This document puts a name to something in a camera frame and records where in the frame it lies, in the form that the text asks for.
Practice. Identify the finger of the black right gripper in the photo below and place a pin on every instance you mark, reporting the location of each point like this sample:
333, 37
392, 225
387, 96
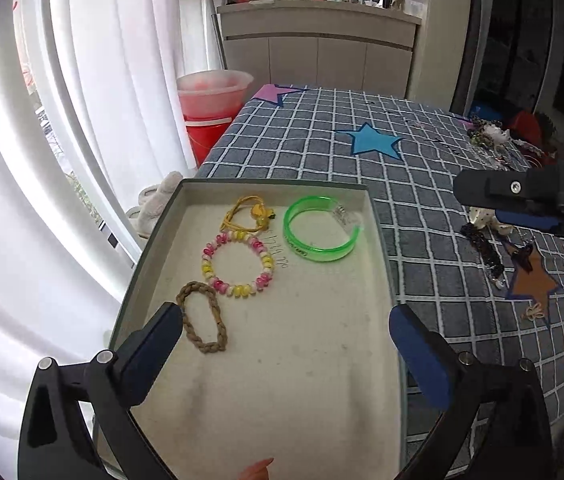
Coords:
529, 221
509, 190

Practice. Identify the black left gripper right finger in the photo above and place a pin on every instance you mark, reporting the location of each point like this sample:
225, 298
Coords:
430, 360

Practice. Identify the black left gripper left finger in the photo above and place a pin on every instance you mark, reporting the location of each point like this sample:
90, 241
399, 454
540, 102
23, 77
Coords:
143, 354

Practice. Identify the black beaded hair clip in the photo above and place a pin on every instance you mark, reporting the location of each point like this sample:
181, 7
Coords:
487, 251

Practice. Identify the green translucent bangle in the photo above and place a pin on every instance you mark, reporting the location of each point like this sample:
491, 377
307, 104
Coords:
320, 229

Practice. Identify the white polka dot scrunchie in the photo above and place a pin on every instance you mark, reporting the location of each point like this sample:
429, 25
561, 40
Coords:
483, 218

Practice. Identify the pile of jewelry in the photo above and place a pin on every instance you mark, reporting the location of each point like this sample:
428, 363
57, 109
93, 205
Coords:
491, 140

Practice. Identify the person's left hand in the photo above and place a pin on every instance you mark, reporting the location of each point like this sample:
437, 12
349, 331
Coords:
257, 471

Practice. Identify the red plastic stool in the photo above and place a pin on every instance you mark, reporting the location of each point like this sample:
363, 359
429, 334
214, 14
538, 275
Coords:
525, 126

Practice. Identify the brown star sticker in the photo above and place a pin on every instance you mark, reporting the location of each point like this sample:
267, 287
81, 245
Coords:
530, 280

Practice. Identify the grey checked tablecloth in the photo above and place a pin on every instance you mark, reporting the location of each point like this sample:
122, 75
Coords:
434, 268

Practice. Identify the blue plastic stool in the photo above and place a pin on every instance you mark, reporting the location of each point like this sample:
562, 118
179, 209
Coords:
485, 113

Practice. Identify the grey beige lined tray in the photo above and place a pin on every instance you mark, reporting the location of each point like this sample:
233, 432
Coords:
310, 379

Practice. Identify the white slippers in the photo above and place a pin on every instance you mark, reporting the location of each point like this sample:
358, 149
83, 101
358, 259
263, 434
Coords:
152, 202

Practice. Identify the blue star sticker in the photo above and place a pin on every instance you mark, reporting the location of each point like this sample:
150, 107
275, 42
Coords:
367, 139

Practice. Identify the red plastic bucket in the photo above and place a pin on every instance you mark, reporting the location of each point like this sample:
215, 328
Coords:
204, 134

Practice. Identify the beige sideboard cabinet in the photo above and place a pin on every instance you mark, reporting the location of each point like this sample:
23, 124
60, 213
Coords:
315, 43

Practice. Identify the white curtain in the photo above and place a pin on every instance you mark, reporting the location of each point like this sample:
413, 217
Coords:
89, 116

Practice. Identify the pink star sticker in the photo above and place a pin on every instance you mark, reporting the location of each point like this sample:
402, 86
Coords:
274, 94

